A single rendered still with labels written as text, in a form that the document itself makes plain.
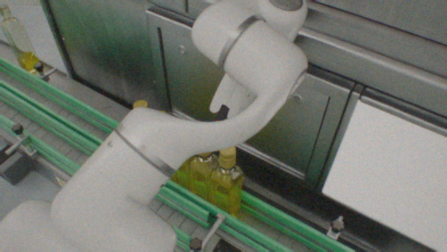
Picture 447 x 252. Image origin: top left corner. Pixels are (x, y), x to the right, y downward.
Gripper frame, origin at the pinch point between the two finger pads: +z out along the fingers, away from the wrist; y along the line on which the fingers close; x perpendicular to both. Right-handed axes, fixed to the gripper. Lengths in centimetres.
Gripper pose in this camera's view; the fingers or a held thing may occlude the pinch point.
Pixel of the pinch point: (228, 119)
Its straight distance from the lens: 70.3
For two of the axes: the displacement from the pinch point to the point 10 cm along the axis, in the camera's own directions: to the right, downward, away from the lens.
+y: -5.5, 6.3, -5.4
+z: -2.2, 5.2, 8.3
